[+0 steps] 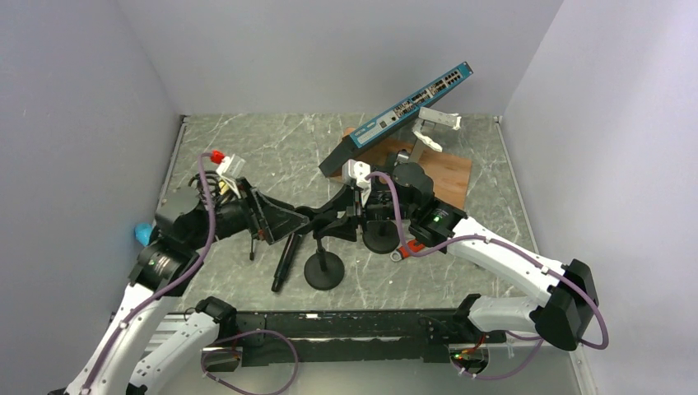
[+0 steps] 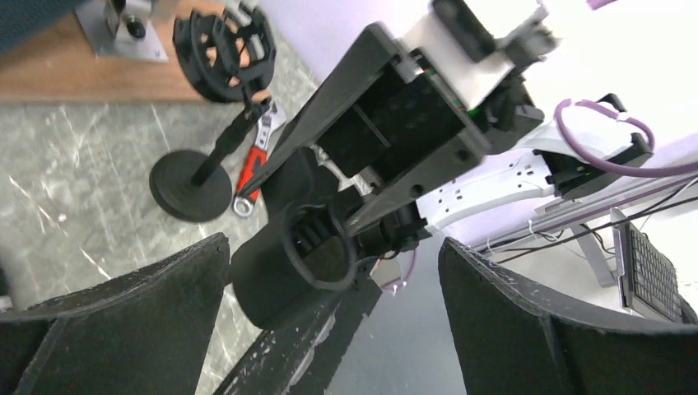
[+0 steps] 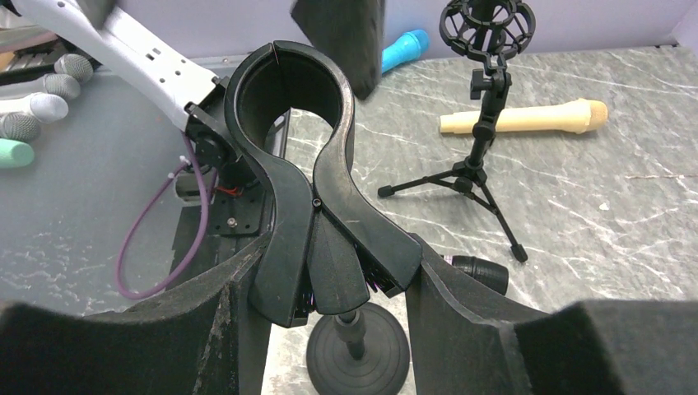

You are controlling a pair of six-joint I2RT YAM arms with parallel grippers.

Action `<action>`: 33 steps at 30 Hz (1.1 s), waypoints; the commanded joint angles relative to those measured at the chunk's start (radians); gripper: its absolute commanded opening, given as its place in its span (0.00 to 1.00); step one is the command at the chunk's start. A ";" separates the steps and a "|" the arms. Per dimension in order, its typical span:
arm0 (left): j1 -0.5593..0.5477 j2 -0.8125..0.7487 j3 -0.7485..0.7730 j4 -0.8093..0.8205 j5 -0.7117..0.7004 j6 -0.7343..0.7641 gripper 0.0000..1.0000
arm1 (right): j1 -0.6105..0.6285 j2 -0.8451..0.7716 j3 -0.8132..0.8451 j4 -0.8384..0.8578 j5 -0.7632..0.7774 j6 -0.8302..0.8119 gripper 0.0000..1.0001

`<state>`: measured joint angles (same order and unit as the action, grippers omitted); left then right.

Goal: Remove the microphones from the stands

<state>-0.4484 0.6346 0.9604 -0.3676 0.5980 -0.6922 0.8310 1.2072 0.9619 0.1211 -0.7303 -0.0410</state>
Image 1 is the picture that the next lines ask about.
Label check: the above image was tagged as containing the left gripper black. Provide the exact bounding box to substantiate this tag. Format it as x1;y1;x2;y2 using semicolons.
187;177;309;250

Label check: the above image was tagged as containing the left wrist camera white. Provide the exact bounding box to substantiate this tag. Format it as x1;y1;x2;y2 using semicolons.
211;150;246;198

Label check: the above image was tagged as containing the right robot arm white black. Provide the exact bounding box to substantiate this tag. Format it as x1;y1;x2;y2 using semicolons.
314;160;610;351

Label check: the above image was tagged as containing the blue network switch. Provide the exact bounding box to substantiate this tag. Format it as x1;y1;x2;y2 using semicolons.
319;62;473;177

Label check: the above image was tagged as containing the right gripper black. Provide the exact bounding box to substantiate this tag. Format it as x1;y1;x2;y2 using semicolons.
319;184;416;241

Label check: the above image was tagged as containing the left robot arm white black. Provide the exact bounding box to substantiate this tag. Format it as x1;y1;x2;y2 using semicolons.
57;180;309;394

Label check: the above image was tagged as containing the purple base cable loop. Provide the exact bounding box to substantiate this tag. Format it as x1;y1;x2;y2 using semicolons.
200;329;300;395

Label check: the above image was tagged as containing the white metal bracket stand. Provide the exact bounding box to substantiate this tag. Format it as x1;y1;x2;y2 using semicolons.
407;107;463;163

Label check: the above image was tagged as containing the wooden board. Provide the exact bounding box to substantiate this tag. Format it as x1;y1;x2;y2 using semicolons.
358;132;472;209

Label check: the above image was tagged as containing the black tripod shock mount stand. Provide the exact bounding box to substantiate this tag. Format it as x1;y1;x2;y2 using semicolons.
188;170;258;262

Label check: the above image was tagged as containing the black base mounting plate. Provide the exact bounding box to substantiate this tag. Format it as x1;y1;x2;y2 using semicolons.
202;309;506;372

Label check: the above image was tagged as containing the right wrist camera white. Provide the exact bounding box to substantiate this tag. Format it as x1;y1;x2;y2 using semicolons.
342;159;372;207

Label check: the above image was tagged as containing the black microphone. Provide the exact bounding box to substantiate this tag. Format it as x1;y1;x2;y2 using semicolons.
271;233;302;293

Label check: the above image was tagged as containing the black shock mount desk stand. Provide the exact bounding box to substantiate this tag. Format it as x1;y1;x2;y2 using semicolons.
362;177;400;254

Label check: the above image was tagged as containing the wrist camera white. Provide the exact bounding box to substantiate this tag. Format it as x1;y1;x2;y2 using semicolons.
342;159;372;207
211;150;246;198

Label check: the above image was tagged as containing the red handled adjustable wrench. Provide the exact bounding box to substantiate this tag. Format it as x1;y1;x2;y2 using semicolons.
389;240;424;263

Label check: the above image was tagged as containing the black round base stand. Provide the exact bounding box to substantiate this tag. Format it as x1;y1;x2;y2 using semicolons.
295;206;345;290

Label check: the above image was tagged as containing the blue microphone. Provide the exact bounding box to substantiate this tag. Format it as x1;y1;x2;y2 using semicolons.
134;223;153;246

